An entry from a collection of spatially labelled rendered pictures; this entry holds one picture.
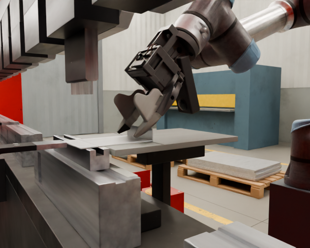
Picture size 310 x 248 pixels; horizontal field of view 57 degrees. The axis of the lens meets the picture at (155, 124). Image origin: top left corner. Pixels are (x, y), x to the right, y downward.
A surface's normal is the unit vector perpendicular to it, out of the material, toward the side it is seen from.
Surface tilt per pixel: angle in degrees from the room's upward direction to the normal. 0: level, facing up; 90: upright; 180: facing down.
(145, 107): 81
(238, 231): 0
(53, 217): 0
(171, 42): 90
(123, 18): 135
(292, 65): 90
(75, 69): 90
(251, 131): 90
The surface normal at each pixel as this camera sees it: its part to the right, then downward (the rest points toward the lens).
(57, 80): 0.74, 0.06
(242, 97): -0.79, 0.06
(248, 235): 0.00, -1.00
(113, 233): 0.55, 0.07
